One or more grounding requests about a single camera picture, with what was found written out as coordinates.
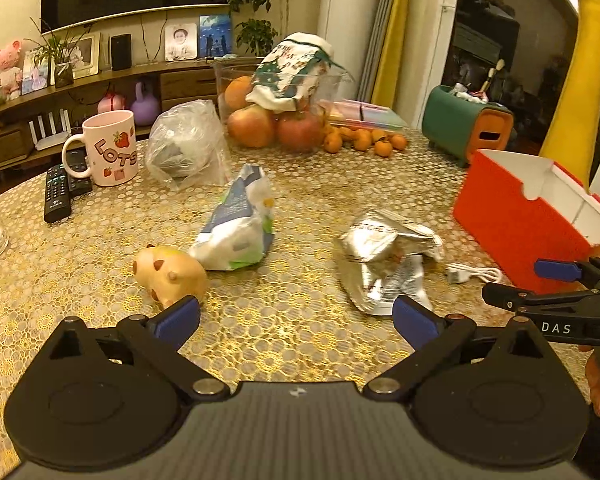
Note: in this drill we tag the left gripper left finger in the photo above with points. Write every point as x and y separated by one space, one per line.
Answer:
156 341

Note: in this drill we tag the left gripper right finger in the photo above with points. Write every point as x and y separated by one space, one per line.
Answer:
437 342

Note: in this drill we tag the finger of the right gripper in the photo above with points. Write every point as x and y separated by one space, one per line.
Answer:
511 298
557 270

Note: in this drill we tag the tan pig toy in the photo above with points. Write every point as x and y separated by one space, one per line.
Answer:
169 275

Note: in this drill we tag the silver foil packet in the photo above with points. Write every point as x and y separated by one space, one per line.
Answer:
376 234
372 287

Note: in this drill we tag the white blue tissue pack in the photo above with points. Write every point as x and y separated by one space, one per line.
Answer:
239 233

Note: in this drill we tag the red cardboard box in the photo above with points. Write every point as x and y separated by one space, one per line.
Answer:
521 209

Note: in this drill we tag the yellow giraffe chair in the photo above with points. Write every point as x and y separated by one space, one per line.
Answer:
571 138

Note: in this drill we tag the green orange tissue box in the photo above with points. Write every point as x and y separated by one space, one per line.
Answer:
460 127

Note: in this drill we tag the black remote control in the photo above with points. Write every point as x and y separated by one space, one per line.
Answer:
60 189

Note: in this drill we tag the mandarin orange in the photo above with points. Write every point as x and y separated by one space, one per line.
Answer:
383 148
332 143
363 140

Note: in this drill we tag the clear plastic bag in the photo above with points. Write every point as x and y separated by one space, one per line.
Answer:
187 147

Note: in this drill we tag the pink strawberry mug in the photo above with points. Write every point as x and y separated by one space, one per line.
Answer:
109 140

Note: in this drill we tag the white wifi router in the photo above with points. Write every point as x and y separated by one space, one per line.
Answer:
50 130

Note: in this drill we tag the purple kettlebell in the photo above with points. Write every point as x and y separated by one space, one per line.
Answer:
146 107

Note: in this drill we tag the red apple left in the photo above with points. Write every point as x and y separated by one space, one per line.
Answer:
252 127

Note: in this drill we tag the red apple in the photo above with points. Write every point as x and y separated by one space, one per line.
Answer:
300 132
252 127

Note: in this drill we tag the pastel notebook stack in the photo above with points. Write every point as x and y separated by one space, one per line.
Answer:
355 115

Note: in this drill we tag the red apple right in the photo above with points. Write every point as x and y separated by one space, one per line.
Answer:
300 132

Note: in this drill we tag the clear fruit bowl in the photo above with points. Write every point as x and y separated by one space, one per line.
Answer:
233 83

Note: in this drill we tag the black speaker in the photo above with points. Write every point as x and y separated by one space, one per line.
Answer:
121 52

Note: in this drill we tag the pink pig plush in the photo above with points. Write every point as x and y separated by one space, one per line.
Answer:
10 71

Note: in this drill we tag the patterned cloth pouch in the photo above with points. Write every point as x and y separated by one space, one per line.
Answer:
290 73

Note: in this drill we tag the blue photo card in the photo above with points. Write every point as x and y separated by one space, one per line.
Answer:
215 35

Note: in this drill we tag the white floor air conditioner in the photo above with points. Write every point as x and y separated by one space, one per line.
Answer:
346 25

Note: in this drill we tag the portrait photo frame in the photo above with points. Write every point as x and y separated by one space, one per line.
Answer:
180 42

